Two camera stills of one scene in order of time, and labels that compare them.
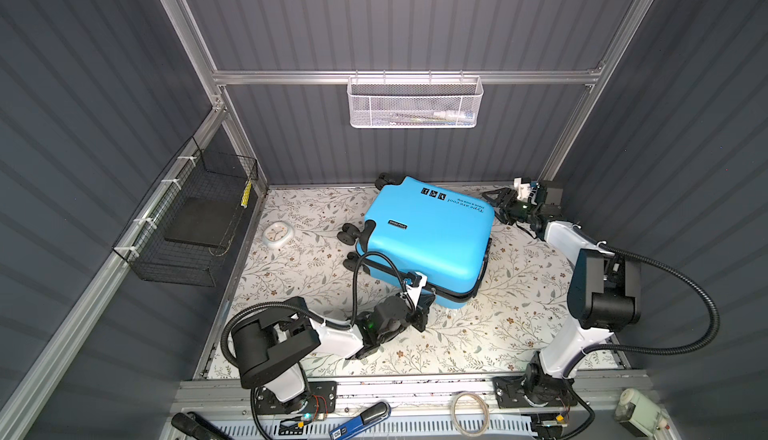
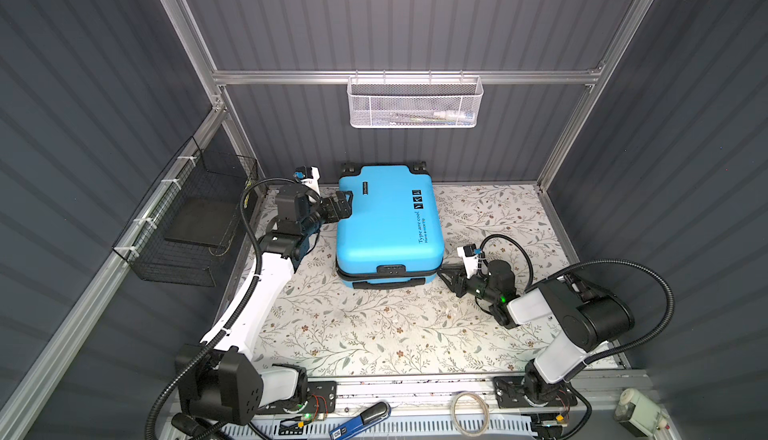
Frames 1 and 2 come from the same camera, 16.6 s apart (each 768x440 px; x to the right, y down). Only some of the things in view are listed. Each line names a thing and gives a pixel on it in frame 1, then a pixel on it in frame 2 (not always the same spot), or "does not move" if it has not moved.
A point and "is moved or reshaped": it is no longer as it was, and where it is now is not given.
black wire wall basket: x=184 y=234 does not move
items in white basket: x=437 y=118 does not move
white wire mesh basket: x=414 y=102 does not move
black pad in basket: x=203 y=220 does not move
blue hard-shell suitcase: x=441 y=239 is moved or reshaped
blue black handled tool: x=371 y=416 does not move
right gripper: x=505 y=195 -> x=460 y=279
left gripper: x=421 y=310 -> x=342 y=207
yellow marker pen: x=247 y=191 does not move
